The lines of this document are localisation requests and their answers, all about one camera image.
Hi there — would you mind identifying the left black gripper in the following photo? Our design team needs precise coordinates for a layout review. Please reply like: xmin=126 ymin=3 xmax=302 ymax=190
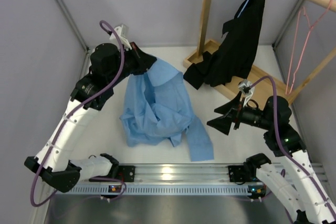
xmin=108 ymin=41 xmax=157 ymax=87

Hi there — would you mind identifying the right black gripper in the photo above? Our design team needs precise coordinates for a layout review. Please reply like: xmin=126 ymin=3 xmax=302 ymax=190
xmin=207 ymin=91 xmax=273 ymax=135

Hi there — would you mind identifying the light blue shirt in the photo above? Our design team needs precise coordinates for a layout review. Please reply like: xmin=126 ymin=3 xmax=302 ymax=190
xmin=120 ymin=59 xmax=214 ymax=162

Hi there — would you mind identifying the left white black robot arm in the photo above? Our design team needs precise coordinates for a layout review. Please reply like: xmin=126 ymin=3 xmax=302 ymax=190
xmin=24 ymin=43 xmax=157 ymax=193

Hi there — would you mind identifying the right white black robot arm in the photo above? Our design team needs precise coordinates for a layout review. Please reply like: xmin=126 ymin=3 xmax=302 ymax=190
xmin=207 ymin=93 xmax=335 ymax=223

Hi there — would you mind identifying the black shirt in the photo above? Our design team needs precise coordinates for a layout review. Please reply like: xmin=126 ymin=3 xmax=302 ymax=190
xmin=183 ymin=0 xmax=266 ymax=89

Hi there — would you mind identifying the wooden clothes rack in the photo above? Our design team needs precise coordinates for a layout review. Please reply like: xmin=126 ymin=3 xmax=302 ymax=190
xmin=183 ymin=0 xmax=336 ymax=104

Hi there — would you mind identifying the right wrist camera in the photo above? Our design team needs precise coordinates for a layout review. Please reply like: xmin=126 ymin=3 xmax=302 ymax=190
xmin=238 ymin=79 xmax=255 ymax=106

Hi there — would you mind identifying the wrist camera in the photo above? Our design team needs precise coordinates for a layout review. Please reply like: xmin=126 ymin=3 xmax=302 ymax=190
xmin=109 ymin=24 xmax=131 ymax=50
xmin=238 ymin=79 xmax=255 ymax=106

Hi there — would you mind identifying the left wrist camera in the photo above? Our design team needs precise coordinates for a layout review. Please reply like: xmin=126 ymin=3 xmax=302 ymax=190
xmin=109 ymin=24 xmax=131 ymax=50

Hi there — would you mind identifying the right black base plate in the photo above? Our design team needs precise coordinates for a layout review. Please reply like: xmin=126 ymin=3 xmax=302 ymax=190
xmin=228 ymin=165 xmax=250 ymax=185

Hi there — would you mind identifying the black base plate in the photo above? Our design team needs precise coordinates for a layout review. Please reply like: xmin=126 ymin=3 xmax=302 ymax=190
xmin=89 ymin=165 xmax=135 ymax=182
xmin=228 ymin=165 xmax=250 ymax=185

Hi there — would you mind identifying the aluminium mounting rail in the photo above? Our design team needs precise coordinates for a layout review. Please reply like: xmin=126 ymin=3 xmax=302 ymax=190
xmin=124 ymin=164 xmax=242 ymax=184

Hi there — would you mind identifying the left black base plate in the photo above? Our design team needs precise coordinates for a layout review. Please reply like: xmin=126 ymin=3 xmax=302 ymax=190
xmin=89 ymin=165 xmax=135 ymax=182

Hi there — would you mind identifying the grey slotted cable duct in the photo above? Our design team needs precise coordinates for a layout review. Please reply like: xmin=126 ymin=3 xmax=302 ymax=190
xmin=68 ymin=183 xmax=266 ymax=197

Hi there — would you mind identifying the pink wire hanger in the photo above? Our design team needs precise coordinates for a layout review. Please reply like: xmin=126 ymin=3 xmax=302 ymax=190
xmin=285 ymin=0 xmax=333 ymax=95

